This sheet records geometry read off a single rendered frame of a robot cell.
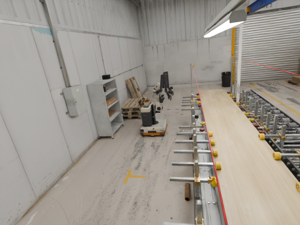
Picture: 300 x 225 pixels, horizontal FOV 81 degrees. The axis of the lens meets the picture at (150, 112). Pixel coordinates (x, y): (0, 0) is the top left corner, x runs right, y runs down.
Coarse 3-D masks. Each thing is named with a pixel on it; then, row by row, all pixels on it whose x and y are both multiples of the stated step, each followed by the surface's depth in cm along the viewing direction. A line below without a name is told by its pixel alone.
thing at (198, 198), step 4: (192, 136) 307; (196, 136) 306; (192, 144) 282; (192, 148) 271; (192, 156) 253; (200, 188) 194; (200, 192) 189; (196, 196) 182; (200, 196) 184; (196, 212) 166; (196, 216) 163
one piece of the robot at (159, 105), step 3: (153, 90) 448; (156, 90) 447; (153, 93) 450; (159, 93) 458; (153, 96) 460; (156, 96) 458; (159, 96) 456; (156, 99) 462; (156, 102) 461; (156, 105) 463; (159, 105) 461; (162, 105) 478; (156, 108) 466; (159, 108) 464; (159, 111) 467
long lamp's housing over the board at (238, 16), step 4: (232, 12) 128; (236, 12) 128; (240, 12) 127; (244, 12) 127; (228, 16) 135; (232, 16) 129; (236, 16) 128; (240, 16) 128; (244, 16) 127; (224, 20) 148; (228, 20) 133; (232, 20) 130; (236, 20) 129; (240, 20) 129; (244, 20) 128; (216, 24) 202; (220, 24) 166; (212, 28) 224; (216, 28) 193; (208, 32) 266
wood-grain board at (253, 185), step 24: (216, 96) 446; (216, 120) 310; (240, 120) 299; (216, 144) 237; (240, 144) 230; (264, 144) 224; (240, 168) 187; (264, 168) 183; (240, 192) 158; (264, 192) 155; (288, 192) 152; (240, 216) 137; (264, 216) 134; (288, 216) 132
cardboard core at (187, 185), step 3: (186, 183) 289; (189, 183) 290; (186, 186) 283; (189, 186) 284; (186, 189) 277; (189, 189) 278; (186, 192) 271; (189, 192) 272; (186, 195) 266; (189, 195) 267; (186, 198) 269; (189, 198) 263
